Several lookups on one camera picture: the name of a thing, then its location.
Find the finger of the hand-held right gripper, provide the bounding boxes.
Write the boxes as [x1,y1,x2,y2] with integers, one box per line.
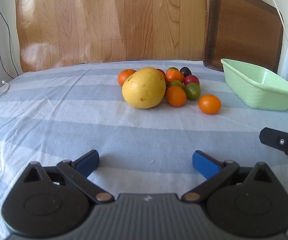
[259,127,288,165]

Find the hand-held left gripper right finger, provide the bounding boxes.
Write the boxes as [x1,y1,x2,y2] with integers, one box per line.
[181,150,276,202]

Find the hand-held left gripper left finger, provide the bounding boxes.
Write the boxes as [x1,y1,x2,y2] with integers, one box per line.
[21,149,115,203]

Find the light green plastic basket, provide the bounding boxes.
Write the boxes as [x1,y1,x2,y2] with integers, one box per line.
[220,58,288,112]

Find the orange cherry tomato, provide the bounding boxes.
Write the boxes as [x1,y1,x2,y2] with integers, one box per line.
[166,85,187,107]
[198,94,222,115]

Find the large yellow grapefruit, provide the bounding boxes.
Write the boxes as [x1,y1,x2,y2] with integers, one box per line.
[122,67,166,109]

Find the orange mandarin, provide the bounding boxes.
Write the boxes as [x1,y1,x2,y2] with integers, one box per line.
[118,69,137,86]
[165,69,185,83]

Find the striped blue white bedsheet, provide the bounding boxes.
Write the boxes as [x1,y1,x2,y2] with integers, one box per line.
[0,60,288,240]

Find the brown woven seat mat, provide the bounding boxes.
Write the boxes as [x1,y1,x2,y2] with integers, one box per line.
[203,0,284,74]

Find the wood pattern board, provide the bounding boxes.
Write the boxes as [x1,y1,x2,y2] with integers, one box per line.
[15,0,207,72]

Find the white charger cable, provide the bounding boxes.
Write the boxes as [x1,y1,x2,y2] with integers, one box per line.
[264,0,288,90]

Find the thin black cable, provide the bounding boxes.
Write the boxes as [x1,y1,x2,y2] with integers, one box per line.
[0,0,20,78]

